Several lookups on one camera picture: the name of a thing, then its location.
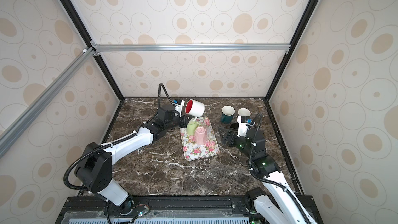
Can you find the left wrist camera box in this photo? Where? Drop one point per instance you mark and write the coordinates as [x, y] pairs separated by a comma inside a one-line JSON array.
[[178, 105]]

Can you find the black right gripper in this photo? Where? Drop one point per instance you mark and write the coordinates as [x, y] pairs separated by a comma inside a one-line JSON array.
[[231, 138]]

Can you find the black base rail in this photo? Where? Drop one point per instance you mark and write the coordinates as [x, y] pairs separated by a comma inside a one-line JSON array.
[[161, 210]]

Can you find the floral rectangular tray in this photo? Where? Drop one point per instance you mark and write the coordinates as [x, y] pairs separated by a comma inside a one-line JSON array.
[[193, 151]]

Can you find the left black frame post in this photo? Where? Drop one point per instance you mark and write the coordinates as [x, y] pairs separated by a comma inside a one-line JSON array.
[[83, 32]]

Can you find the black mug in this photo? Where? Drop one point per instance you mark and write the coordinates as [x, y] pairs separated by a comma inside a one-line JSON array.
[[234, 127]]

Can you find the light green mug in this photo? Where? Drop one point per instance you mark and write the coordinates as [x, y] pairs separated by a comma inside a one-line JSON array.
[[192, 126]]

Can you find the dark teal mug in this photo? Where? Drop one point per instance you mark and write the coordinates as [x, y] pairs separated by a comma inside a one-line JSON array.
[[227, 114]]

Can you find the horizontal aluminium rail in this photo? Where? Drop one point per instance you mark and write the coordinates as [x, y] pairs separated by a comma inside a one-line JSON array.
[[192, 47]]

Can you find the grey mug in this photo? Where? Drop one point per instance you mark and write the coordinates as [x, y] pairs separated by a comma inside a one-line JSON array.
[[244, 112]]

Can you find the pink mug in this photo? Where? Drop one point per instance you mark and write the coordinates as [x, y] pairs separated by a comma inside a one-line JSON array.
[[200, 136]]

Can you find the black frame post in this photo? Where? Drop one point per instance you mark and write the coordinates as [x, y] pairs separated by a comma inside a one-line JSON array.
[[83, 32], [302, 24]]

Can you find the white mug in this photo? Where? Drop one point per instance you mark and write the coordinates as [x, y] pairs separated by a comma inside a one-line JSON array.
[[194, 109]]

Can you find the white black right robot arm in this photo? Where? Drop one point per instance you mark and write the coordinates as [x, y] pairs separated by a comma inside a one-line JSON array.
[[284, 207]]

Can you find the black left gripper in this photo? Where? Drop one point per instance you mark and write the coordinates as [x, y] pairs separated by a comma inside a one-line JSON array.
[[183, 122]]

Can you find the slanted left aluminium rail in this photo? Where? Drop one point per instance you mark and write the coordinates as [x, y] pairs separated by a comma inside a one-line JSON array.
[[17, 128]]

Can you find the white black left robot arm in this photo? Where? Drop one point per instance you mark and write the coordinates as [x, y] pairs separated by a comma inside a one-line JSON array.
[[93, 170]]

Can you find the right black frame post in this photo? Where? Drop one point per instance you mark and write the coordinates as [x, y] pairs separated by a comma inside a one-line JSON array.
[[302, 24]]

